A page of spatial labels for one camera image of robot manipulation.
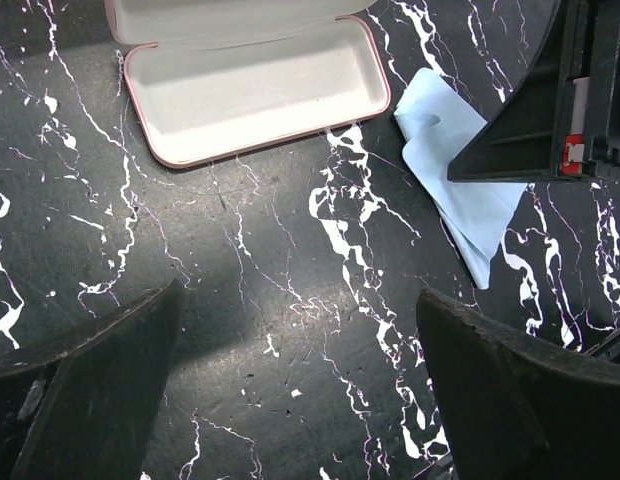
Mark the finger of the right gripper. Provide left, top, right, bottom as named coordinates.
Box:
left=464, top=1, right=576, bottom=182

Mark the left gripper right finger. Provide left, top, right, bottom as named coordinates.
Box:
left=416, top=288, right=620, bottom=479

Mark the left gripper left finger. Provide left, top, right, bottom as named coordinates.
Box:
left=0, top=280, right=183, bottom=479

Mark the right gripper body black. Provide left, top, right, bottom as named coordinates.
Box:
left=560, top=1, right=620, bottom=180

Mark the blue cleaning cloth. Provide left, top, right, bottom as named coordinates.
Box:
left=394, top=68, right=526, bottom=290

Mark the pink glasses case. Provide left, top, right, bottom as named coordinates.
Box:
left=105, top=0, right=391, bottom=169

